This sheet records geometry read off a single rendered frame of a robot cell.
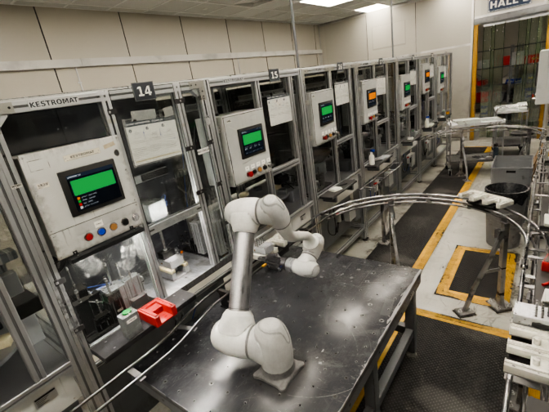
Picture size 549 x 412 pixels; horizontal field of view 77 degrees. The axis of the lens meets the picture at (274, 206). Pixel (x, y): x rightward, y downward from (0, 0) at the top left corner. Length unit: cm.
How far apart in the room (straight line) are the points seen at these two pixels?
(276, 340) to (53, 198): 112
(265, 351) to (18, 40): 490
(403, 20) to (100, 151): 874
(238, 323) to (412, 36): 877
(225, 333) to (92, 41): 500
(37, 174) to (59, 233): 26
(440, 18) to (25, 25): 793
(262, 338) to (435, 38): 870
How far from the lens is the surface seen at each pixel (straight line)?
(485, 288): 359
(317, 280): 237
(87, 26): 602
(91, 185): 174
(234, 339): 169
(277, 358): 164
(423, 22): 969
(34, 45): 567
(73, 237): 176
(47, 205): 171
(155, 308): 196
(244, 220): 168
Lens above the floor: 194
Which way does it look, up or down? 19 degrees down
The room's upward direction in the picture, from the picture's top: 9 degrees counter-clockwise
